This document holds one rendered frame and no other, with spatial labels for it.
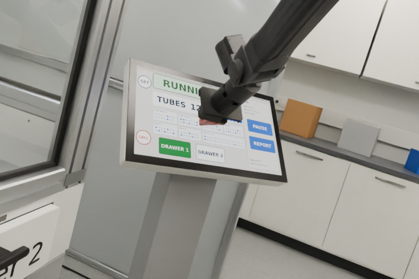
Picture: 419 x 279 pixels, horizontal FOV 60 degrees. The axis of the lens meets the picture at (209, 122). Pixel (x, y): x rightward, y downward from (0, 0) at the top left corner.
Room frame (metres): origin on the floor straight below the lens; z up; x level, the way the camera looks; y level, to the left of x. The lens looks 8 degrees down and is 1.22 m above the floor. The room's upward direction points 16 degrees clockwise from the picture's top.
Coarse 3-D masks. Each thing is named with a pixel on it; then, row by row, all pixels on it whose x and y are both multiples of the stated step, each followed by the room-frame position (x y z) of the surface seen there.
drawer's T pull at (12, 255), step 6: (24, 246) 0.48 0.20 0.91; (0, 252) 0.45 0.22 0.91; (6, 252) 0.46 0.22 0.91; (12, 252) 0.46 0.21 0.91; (18, 252) 0.46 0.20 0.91; (24, 252) 0.47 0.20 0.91; (0, 258) 0.44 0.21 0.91; (6, 258) 0.44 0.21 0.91; (12, 258) 0.45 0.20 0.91; (18, 258) 0.46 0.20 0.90; (0, 264) 0.43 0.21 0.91; (6, 264) 0.44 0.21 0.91; (0, 270) 0.43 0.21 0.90
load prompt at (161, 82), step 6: (156, 78) 1.03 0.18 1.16; (162, 78) 1.04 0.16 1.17; (168, 78) 1.06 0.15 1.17; (174, 78) 1.07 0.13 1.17; (156, 84) 1.02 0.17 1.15; (162, 84) 1.03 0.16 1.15; (168, 84) 1.05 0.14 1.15; (174, 84) 1.06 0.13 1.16; (180, 84) 1.07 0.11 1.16; (186, 84) 1.08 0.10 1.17; (192, 84) 1.10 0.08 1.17; (168, 90) 1.03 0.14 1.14; (174, 90) 1.04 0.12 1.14; (180, 90) 1.06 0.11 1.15; (186, 90) 1.07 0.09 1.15; (192, 90) 1.08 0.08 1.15; (192, 96) 1.07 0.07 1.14; (198, 96) 1.08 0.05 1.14
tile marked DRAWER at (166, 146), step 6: (162, 138) 0.94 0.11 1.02; (162, 144) 0.93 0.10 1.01; (168, 144) 0.94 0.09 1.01; (174, 144) 0.95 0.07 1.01; (180, 144) 0.96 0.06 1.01; (186, 144) 0.97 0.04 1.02; (162, 150) 0.92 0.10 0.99; (168, 150) 0.93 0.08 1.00; (174, 150) 0.94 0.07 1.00; (180, 150) 0.95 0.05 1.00; (186, 150) 0.96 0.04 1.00; (180, 156) 0.94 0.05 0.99; (186, 156) 0.95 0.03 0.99
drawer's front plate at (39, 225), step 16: (48, 208) 0.58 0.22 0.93; (16, 224) 0.50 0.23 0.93; (32, 224) 0.53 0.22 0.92; (48, 224) 0.57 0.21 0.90; (0, 240) 0.47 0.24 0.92; (16, 240) 0.50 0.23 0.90; (32, 240) 0.54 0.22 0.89; (48, 240) 0.58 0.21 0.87; (32, 256) 0.55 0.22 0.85; (48, 256) 0.59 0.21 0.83; (0, 272) 0.48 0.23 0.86; (16, 272) 0.52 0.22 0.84
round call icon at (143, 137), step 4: (136, 128) 0.91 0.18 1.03; (136, 132) 0.90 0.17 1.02; (140, 132) 0.91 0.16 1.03; (144, 132) 0.92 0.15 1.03; (148, 132) 0.92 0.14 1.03; (136, 136) 0.90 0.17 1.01; (140, 136) 0.90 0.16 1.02; (144, 136) 0.91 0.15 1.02; (148, 136) 0.92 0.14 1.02; (136, 140) 0.89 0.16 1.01; (140, 140) 0.90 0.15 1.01; (144, 140) 0.90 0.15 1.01; (148, 140) 0.91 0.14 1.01; (144, 144) 0.90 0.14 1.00; (148, 144) 0.90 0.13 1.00
